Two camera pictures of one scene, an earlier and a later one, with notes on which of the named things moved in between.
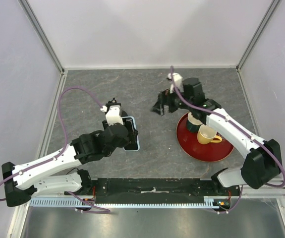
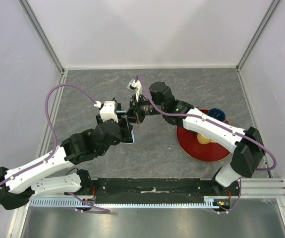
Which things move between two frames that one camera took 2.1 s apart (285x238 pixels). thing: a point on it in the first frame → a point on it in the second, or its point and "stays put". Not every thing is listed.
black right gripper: [164, 98] → [138, 107]
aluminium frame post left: [43, 37] stays put
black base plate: [157, 191] stays put
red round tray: [211, 152] stays put
